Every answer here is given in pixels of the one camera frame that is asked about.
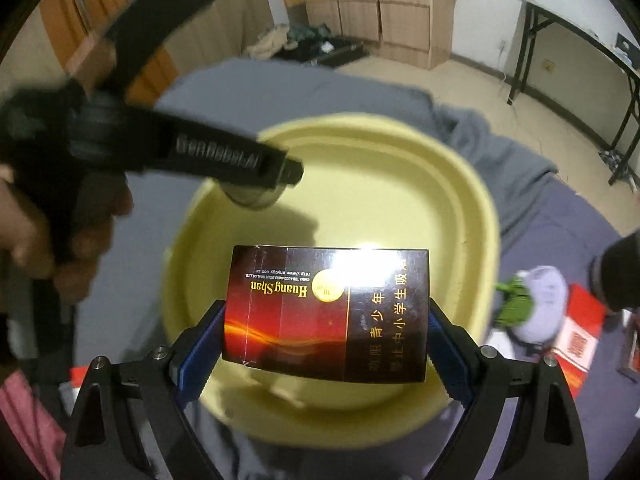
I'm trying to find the red box gold coins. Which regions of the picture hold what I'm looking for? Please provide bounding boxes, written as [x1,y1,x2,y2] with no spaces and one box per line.
[551,284,605,399]

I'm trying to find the grey cloth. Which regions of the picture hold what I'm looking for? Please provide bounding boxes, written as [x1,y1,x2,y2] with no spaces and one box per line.
[75,58,556,479]

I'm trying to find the dark Huang Shan cigarette carton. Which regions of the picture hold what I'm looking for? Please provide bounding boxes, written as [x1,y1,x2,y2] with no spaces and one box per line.
[222,245,430,385]

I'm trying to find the wooden wardrobe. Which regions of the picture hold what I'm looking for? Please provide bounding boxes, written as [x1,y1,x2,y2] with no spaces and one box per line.
[284,0,457,70]

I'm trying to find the black box on table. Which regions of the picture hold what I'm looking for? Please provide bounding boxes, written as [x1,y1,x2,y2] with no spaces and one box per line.
[615,34,640,70]

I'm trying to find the yellow plastic basin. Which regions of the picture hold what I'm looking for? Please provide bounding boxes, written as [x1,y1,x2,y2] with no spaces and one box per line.
[162,114,500,448]

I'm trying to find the black folding table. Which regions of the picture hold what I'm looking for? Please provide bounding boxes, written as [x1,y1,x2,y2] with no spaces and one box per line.
[506,0,639,186]

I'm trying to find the black suitcase with clothes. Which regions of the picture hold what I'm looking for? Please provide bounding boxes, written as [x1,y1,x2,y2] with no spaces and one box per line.
[244,24,368,68]

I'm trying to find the black foam-topped cylinder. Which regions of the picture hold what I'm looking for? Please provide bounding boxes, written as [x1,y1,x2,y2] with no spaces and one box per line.
[590,231,640,313]

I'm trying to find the person left hand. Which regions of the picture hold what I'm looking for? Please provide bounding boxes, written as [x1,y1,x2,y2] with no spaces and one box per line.
[1,165,134,302]

